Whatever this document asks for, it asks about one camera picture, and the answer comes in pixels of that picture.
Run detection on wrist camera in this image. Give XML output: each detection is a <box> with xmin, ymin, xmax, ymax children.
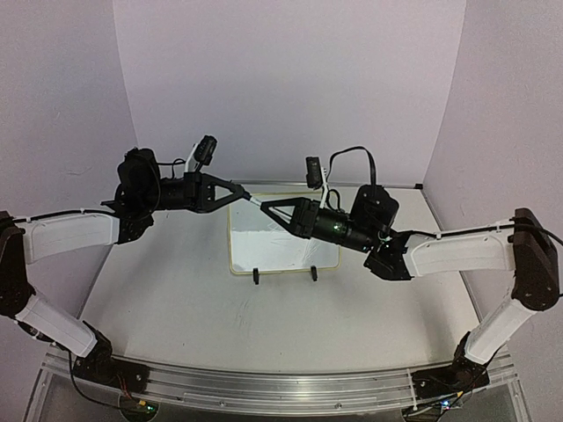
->
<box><xmin>184</xmin><ymin>135</ymin><xmax>217</xmax><ymax>172</ymax></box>
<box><xmin>305</xmin><ymin>156</ymin><xmax>323</xmax><ymax>189</ymax></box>

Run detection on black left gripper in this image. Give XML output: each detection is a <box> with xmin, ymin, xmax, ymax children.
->
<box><xmin>139</xmin><ymin>170</ymin><xmax>245</xmax><ymax>213</ymax></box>

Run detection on black left whiteboard foot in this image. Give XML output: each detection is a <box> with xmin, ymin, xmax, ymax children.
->
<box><xmin>252</xmin><ymin>267</ymin><xmax>260</xmax><ymax>286</ymax></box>

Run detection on left base cable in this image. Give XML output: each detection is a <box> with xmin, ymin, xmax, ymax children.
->
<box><xmin>68</xmin><ymin>360</ymin><xmax>150</xmax><ymax>414</ymax></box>

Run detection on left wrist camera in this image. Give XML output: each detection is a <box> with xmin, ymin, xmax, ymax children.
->
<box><xmin>184</xmin><ymin>135</ymin><xmax>217</xmax><ymax>172</ymax></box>

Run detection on aluminium front rail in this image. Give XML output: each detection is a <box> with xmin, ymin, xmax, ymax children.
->
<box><xmin>24</xmin><ymin>347</ymin><xmax>530</xmax><ymax>421</ymax></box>

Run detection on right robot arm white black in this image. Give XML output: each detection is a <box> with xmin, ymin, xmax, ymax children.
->
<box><xmin>255</xmin><ymin>185</ymin><xmax>561</xmax><ymax>366</ymax></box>

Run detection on yellow framed small whiteboard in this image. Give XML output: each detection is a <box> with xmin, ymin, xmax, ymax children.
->
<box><xmin>228</xmin><ymin>200</ymin><xmax>341</xmax><ymax>275</ymax></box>

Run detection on aluminium back table rail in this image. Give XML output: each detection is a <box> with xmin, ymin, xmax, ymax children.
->
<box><xmin>228</xmin><ymin>178</ymin><xmax>424</xmax><ymax>190</ymax></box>

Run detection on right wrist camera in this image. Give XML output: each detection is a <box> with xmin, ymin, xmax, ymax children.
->
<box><xmin>305</xmin><ymin>156</ymin><xmax>323</xmax><ymax>189</ymax></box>

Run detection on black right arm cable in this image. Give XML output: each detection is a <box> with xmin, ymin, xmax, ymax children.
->
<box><xmin>329</xmin><ymin>147</ymin><xmax>378</xmax><ymax>188</ymax></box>

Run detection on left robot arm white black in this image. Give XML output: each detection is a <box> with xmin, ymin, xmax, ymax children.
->
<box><xmin>1</xmin><ymin>139</ymin><xmax>250</xmax><ymax>382</ymax></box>

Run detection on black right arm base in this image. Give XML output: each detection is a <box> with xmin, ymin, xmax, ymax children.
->
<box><xmin>412</xmin><ymin>359</ymin><xmax>490</xmax><ymax>399</ymax></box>

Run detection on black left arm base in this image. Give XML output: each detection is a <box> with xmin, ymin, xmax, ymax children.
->
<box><xmin>71</xmin><ymin>324</ymin><xmax>150</xmax><ymax>393</ymax></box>

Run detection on white marker pen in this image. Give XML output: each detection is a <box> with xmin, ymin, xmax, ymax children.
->
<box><xmin>249</xmin><ymin>196</ymin><xmax>262</xmax><ymax>207</ymax></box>

